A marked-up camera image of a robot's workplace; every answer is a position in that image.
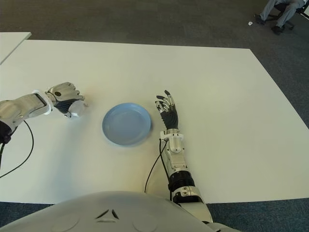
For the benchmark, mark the white charger block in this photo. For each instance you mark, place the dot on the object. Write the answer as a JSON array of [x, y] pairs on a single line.
[[77, 109]]

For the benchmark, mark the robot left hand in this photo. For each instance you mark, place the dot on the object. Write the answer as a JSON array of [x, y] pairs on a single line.
[[62, 93]]

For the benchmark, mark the black office chair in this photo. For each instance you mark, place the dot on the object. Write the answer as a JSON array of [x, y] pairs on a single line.
[[281, 6]]

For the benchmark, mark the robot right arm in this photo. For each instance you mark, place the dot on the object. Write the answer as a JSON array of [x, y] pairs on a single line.
[[177, 149]]

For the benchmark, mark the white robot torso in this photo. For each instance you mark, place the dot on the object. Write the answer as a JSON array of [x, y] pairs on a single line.
[[120, 212]]

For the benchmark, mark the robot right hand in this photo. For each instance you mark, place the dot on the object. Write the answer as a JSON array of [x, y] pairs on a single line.
[[170, 118]]

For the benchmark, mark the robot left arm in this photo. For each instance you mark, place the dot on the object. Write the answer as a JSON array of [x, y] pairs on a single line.
[[24, 106]]

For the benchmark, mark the light blue plate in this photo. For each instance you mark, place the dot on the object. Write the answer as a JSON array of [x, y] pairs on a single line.
[[125, 125]]

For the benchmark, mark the seated person grey trousers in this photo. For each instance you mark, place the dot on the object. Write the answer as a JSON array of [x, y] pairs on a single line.
[[286, 13]]

